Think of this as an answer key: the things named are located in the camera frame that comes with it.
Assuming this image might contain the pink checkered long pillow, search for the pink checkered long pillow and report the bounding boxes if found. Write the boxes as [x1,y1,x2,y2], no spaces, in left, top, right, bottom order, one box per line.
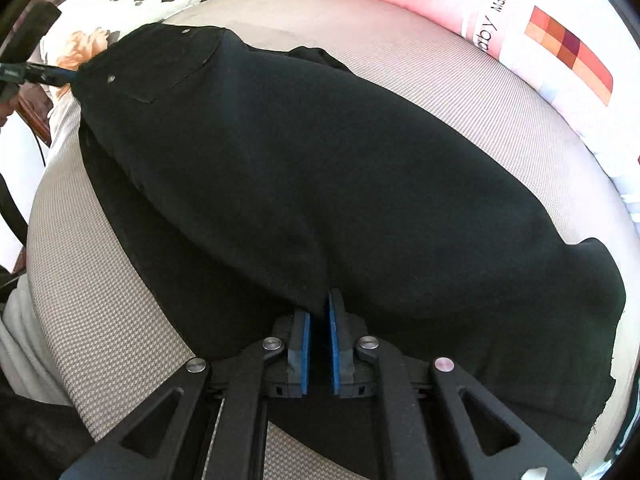
[382,0,639,204]

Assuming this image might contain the person left hand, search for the person left hand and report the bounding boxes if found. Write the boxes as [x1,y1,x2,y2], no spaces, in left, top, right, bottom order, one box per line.
[0,94,20,128]

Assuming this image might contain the black denim pants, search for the black denim pants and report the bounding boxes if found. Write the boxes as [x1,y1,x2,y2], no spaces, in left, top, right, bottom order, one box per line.
[72,24,625,460]

